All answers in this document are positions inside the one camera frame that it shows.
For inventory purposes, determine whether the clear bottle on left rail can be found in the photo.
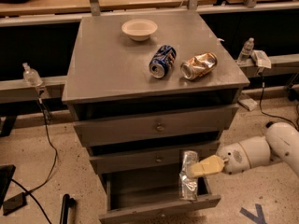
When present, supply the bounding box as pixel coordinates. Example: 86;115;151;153
22;63;43;87

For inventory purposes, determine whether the grey bottom drawer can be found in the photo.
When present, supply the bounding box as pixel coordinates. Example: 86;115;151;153
99;163;221;224

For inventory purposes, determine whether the black post on floor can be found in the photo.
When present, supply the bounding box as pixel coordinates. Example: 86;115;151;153
59;194;76;224

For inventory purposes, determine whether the white box on floor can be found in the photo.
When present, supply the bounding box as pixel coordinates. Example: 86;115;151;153
238;94;257;111

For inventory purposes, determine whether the white paper packet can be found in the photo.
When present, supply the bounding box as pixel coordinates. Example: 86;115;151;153
251;49;272;69

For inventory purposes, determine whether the clear water bottle right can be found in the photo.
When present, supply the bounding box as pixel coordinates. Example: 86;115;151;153
236;37;254;65

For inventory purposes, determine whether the grey drawer cabinet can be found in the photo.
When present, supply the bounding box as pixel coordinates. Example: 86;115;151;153
61;8;250;224

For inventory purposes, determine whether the blue crushed soda can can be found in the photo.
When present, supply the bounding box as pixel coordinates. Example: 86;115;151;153
149;45;177;78

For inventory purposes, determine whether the black cable on right floor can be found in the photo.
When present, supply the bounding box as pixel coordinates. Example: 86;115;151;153
258;73;299;131

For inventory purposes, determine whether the grey drawer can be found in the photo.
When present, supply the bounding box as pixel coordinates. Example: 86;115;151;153
99;163;221;224
74;105;237;147
90;140;220;175

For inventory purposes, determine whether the black power adapter left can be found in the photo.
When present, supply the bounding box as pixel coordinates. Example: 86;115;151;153
3;192;27;216

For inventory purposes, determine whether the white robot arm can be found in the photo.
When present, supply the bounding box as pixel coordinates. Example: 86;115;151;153
186;122;299;178

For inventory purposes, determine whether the grey middle drawer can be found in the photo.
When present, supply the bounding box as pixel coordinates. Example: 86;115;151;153
90;140;220;175

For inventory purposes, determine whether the black cable on left floor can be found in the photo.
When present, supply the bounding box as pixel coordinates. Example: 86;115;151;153
10;86;60;224

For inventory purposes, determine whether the grey top drawer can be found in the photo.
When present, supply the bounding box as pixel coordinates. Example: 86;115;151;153
74;105;237;147

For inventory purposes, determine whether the black monitor edge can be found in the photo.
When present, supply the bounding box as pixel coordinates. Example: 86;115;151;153
0;165;16;208

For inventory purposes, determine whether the silver crushed redbull can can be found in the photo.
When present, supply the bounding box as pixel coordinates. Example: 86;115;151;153
178;150;198;202

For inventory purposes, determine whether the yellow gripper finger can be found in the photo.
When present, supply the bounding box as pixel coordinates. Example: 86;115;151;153
186;155;225;178

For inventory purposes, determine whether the orange crushed soda can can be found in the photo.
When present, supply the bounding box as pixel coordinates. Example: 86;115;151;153
180;52;218;80

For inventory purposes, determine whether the black cable on floor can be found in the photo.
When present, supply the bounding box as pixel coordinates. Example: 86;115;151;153
258;73;299;131
10;86;60;224

